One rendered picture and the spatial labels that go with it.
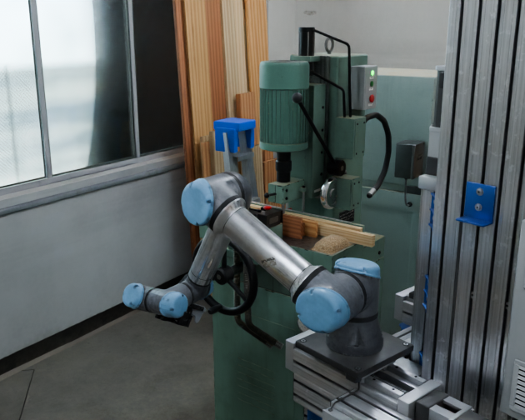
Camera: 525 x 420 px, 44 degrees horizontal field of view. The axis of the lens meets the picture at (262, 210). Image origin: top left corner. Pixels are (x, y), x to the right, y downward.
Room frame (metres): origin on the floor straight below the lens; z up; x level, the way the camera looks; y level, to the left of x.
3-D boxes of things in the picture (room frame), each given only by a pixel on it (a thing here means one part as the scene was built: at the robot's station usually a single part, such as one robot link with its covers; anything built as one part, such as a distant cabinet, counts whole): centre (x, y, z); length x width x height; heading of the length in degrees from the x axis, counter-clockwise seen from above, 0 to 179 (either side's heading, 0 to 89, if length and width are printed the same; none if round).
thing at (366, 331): (1.55, -0.24, 0.87); 0.15 x 0.15 x 0.10
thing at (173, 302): (1.77, 0.27, 0.84); 0.11 x 0.11 x 0.08; 55
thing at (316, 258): (2.22, -0.03, 0.87); 0.61 x 0.30 x 0.06; 52
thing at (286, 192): (2.33, -0.09, 1.03); 0.14 x 0.07 x 0.09; 142
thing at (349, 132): (2.39, -0.33, 1.23); 0.09 x 0.08 x 0.15; 142
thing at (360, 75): (2.48, -0.39, 1.40); 0.10 x 0.06 x 0.16; 142
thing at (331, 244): (2.08, -0.24, 0.92); 0.14 x 0.09 x 0.04; 142
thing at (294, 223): (2.22, -0.06, 0.94); 0.20 x 0.01 x 0.08; 52
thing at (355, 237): (2.25, -0.16, 0.92); 0.55 x 0.02 x 0.04; 52
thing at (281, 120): (2.32, -0.08, 1.35); 0.18 x 0.18 x 0.31
